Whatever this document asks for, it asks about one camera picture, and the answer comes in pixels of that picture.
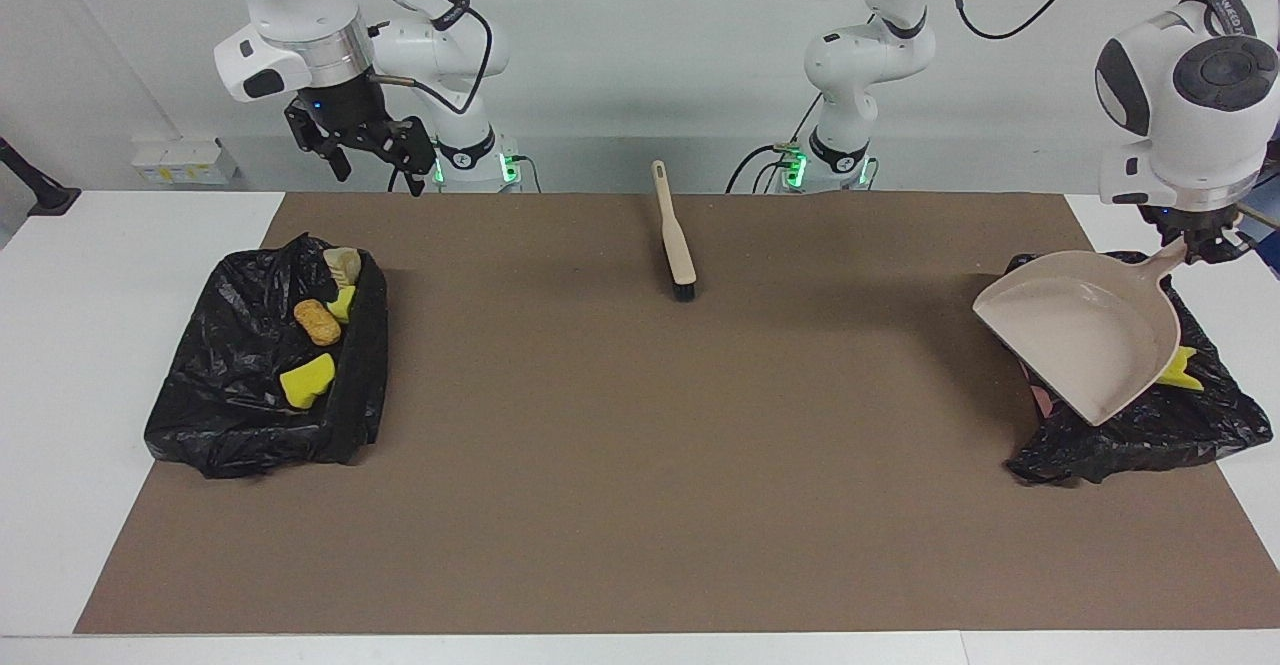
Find brown table mat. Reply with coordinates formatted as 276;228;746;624
75;193;1280;636

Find blue grey background furniture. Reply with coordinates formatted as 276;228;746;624
1245;140;1280;278

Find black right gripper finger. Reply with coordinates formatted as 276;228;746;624
388;117;438;197
285;103;353;183

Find brown oval bread toy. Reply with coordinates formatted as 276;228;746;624
294;299;342;347

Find large yellow sponge chunk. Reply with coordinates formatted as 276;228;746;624
279;352;337;411

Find white wall socket boxes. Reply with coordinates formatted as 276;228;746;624
131;137;240;186

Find beige plastic dustpan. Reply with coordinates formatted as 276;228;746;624
972;238;1193;428

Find beige brush black bristles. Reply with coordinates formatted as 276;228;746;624
651;160;699;303

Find black clamp stand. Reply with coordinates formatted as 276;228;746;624
0;137;82;217

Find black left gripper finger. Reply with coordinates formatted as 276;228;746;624
1194;232;1255;265

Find black bagged bin pink patch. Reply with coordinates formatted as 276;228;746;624
992;250;1275;487

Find yellow notched sponge block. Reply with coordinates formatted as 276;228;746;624
1158;345;1206;392

